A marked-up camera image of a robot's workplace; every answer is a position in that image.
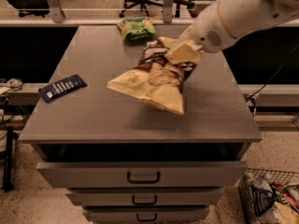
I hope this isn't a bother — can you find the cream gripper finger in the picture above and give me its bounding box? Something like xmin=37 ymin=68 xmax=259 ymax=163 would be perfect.
xmin=164 ymin=39 xmax=200 ymax=64

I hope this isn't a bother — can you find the brown sea salt chip bag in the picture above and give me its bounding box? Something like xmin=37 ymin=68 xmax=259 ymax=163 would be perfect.
xmin=107 ymin=36 xmax=199 ymax=115

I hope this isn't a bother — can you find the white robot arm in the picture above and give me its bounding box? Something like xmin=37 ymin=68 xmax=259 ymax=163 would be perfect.
xmin=165 ymin=0 xmax=299 ymax=64

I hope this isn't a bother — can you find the green chip bag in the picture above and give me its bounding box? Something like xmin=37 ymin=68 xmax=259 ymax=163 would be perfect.
xmin=117 ymin=17 xmax=156 ymax=40

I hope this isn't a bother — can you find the blue rxbar blueberry bar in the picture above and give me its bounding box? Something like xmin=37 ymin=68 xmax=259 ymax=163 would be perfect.
xmin=38 ymin=75 xmax=87 ymax=103

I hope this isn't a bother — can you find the dark blue snack bag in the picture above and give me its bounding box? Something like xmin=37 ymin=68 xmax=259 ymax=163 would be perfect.
xmin=251 ymin=187 xmax=275 ymax=217

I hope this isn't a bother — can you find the red snack bag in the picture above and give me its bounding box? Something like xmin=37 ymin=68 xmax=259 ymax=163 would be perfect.
xmin=270 ymin=182 xmax=297 ymax=211

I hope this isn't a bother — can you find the yellow snack bag in basket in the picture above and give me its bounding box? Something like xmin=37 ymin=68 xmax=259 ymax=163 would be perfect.
xmin=275 ymin=203 xmax=299 ymax=224

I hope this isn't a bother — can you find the black office chair centre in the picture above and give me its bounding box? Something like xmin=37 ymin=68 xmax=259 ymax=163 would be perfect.
xmin=119 ymin=0 xmax=195 ymax=18

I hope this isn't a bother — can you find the top grey drawer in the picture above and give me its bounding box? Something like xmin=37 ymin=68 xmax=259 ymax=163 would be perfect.
xmin=36 ymin=161 xmax=247 ymax=189

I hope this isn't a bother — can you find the grey drawer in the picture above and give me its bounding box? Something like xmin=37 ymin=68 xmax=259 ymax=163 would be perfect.
xmin=66 ymin=188 xmax=223 ymax=207
xmin=36 ymin=161 xmax=247 ymax=189
xmin=83 ymin=206 xmax=209 ymax=222

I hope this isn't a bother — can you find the grey drawer cabinet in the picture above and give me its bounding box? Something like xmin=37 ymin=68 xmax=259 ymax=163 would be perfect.
xmin=18 ymin=24 xmax=263 ymax=224

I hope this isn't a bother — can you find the bottom grey drawer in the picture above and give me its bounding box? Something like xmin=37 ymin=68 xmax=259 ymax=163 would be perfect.
xmin=83 ymin=206 xmax=209 ymax=222

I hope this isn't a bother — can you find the middle grey drawer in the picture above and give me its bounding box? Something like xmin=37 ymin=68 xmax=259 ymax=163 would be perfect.
xmin=66 ymin=188 xmax=223 ymax=207

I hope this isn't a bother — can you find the black stand left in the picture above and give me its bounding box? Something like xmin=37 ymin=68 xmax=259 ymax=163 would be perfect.
xmin=1 ymin=126 xmax=19 ymax=191

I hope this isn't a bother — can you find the black cable right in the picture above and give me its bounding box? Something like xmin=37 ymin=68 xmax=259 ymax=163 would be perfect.
xmin=245 ymin=44 xmax=299 ymax=117

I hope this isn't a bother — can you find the wire basket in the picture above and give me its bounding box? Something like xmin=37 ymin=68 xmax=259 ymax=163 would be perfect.
xmin=238 ymin=168 xmax=299 ymax=224

